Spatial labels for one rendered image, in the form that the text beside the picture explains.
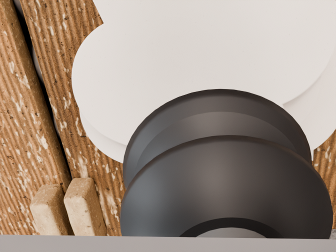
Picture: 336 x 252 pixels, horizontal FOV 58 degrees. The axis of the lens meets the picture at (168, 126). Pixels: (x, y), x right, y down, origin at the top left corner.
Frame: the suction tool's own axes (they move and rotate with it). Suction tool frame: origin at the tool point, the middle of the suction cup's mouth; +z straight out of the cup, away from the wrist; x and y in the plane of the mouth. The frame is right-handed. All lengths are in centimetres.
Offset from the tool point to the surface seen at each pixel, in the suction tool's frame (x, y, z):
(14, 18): -1.9, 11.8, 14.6
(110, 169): 9.3, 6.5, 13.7
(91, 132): 4.2, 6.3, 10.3
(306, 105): 2.6, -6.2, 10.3
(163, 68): 0.1, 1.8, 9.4
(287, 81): 0.9, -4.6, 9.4
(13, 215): 14.2, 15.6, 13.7
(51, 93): 3.0, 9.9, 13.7
